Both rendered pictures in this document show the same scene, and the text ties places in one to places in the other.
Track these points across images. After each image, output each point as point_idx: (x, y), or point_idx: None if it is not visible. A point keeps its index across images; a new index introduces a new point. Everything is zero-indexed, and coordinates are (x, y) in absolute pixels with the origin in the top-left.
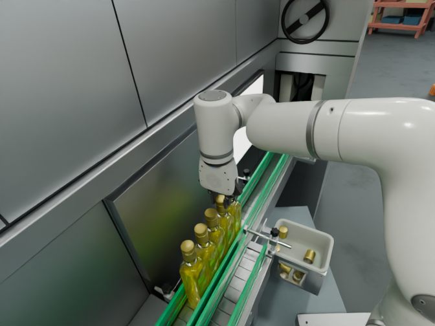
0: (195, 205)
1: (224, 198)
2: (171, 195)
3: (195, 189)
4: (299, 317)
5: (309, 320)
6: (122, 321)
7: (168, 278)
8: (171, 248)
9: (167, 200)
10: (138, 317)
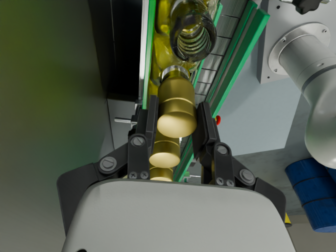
0: (65, 21)
1: (199, 158)
2: (36, 181)
3: (25, 30)
4: (270, 4)
5: (282, 3)
6: (107, 133)
7: (107, 64)
8: (99, 100)
9: (45, 185)
10: (114, 117)
